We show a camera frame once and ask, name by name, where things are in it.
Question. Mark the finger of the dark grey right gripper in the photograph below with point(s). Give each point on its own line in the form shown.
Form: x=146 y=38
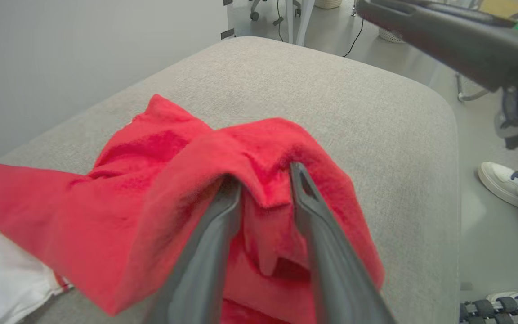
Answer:
x=475 y=13
x=443 y=40

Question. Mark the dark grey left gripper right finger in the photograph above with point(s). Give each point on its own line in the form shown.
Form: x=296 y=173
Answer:
x=331 y=270

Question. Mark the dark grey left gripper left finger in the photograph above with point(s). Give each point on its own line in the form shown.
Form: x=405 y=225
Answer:
x=200 y=270

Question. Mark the red basketball jersey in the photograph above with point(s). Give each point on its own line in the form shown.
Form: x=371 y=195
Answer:
x=128 y=202

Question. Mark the white garment with red trim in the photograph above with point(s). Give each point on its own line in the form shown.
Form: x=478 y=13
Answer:
x=2 y=279

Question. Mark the white mesh basket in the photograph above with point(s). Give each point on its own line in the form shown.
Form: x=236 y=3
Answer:
x=390 y=36

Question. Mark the white sneaker with dark laces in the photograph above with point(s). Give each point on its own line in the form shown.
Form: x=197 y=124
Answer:
x=517 y=295
x=506 y=184

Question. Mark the grey fabric ottoman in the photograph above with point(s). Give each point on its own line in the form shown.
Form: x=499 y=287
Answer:
x=331 y=112

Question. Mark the white table leg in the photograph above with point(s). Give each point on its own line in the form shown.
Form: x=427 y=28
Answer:
x=301 y=20

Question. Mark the office chair caster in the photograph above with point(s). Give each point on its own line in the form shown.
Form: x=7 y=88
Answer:
x=254 y=15

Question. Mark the metal chair frame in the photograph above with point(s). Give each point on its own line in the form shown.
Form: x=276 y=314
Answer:
x=470 y=95

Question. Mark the black partition bracket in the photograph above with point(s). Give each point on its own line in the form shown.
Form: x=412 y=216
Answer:
x=227 y=33

